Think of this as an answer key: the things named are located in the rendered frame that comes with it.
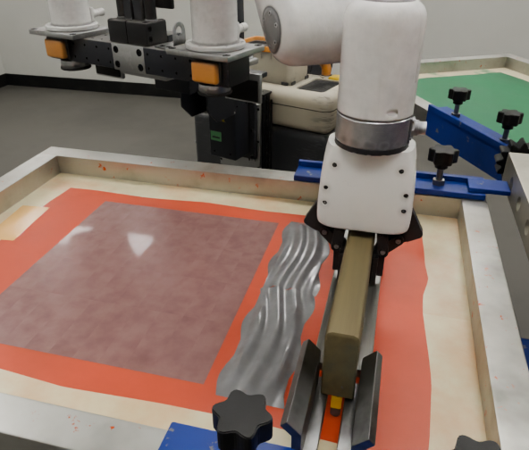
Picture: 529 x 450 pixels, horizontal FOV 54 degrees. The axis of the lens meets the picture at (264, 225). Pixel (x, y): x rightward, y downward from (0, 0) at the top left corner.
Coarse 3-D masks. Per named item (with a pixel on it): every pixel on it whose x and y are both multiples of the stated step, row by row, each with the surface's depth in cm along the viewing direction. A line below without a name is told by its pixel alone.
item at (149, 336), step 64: (0, 256) 73; (0, 320) 61; (64, 320) 61; (128, 320) 61; (192, 320) 61; (320, 320) 61; (384, 320) 61; (64, 384) 53; (128, 384) 53; (192, 384) 53; (384, 384) 53; (384, 448) 46
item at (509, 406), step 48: (0, 192) 83; (240, 192) 90; (288, 192) 88; (480, 240) 70; (480, 288) 61; (480, 336) 55; (480, 384) 52; (528, 384) 48; (0, 432) 44; (48, 432) 44; (96, 432) 44; (144, 432) 44; (528, 432) 44
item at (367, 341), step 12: (336, 276) 62; (372, 288) 60; (372, 300) 58; (324, 312) 56; (372, 312) 56; (324, 324) 55; (372, 324) 55; (324, 336) 53; (372, 336) 53; (360, 348) 52; (372, 348) 52; (360, 360) 50
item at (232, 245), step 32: (64, 192) 91; (96, 192) 91; (32, 224) 81; (64, 224) 81; (96, 224) 81; (128, 224) 81; (160, 224) 81; (192, 224) 81; (224, 224) 81; (256, 224) 81; (64, 256) 73; (96, 256) 73; (128, 256) 73; (160, 256) 73; (192, 256) 73; (224, 256) 73; (256, 256) 73; (416, 256) 73; (320, 288) 67; (384, 288) 67; (416, 288) 67
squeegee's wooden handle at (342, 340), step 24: (360, 240) 57; (360, 264) 53; (336, 288) 50; (360, 288) 49; (336, 312) 46; (360, 312) 46; (336, 336) 44; (360, 336) 44; (336, 360) 45; (336, 384) 47
